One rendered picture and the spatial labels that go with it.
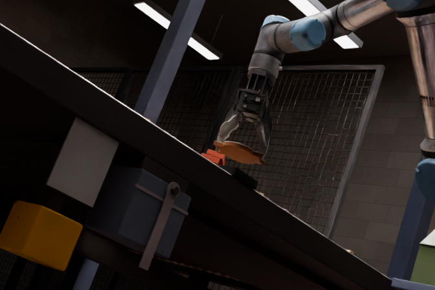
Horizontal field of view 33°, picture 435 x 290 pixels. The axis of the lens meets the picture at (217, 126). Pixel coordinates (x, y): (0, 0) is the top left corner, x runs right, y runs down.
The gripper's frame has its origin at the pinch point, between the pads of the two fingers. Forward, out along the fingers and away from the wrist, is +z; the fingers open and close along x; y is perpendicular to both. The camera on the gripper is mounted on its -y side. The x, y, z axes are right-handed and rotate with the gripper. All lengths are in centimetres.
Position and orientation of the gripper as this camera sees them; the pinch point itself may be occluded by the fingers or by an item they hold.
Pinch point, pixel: (239, 153)
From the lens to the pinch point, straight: 182.1
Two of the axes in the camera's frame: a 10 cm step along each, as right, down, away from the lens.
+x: 9.4, 2.4, -2.3
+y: -1.5, -2.9, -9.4
